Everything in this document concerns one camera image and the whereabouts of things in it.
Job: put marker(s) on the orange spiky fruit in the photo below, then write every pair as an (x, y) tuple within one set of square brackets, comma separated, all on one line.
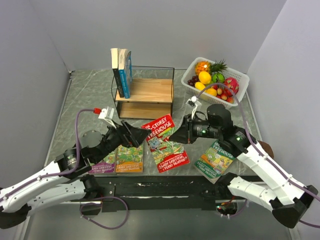
[(202, 66)]

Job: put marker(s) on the green 104-storey treehouse book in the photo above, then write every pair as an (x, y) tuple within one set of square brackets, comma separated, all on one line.
[(214, 162)]

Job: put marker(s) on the orange 39-storey treehouse book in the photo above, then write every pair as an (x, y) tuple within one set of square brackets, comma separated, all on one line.
[(129, 160)]

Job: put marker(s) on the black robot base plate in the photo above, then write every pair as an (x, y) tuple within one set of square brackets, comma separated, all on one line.
[(162, 193)]

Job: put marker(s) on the yellow lemon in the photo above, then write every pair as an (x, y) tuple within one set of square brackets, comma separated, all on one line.
[(199, 86)]

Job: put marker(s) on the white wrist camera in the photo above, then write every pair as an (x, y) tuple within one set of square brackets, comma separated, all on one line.
[(105, 115), (194, 104)]

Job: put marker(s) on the orange round fruit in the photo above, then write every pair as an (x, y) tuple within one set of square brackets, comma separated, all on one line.
[(204, 77)]

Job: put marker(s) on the brown round object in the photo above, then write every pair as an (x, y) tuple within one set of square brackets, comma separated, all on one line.
[(267, 148)]

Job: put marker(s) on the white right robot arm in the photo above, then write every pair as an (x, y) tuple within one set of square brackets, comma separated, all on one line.
[(286, 198)]

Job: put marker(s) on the white plastic fruit basket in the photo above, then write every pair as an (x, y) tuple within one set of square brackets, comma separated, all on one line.
[(219, 93)]

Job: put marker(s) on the green apple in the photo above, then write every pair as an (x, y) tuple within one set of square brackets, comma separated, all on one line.
[(218, 78)]

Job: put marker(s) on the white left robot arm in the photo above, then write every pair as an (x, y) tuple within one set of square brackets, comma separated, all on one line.
[(66, 178)]

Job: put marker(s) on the red 13-storey treehouse book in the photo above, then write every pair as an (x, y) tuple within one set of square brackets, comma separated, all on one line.
[(167, 154)]

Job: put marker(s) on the purple 117-storey treehouse book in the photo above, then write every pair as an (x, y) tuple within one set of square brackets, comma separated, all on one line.
[(106, 166)]

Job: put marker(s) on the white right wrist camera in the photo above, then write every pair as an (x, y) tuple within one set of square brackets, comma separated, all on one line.
[(194, 104)]

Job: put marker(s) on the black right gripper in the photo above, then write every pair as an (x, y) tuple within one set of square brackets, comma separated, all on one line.
[(185, 133)]

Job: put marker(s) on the blue comic cover book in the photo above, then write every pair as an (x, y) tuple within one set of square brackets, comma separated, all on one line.
[(125, 70)]

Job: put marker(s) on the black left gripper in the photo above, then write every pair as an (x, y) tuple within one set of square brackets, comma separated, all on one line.
[(130, 135)]

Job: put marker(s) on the wooden two-tier metal shelf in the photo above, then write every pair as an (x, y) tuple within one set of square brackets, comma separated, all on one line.
[(152, 94)]

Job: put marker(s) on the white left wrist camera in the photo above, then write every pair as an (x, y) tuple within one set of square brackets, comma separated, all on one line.
[(105, 115)]

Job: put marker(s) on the dark grey cover book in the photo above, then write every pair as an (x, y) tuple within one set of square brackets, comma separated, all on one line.
[(115, 68)]

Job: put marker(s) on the pink dragon fruit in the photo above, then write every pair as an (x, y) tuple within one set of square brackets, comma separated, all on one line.
[(232, 84)]

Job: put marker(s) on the dark purple grapes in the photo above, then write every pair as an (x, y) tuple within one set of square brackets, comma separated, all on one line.
[(191, 82)]

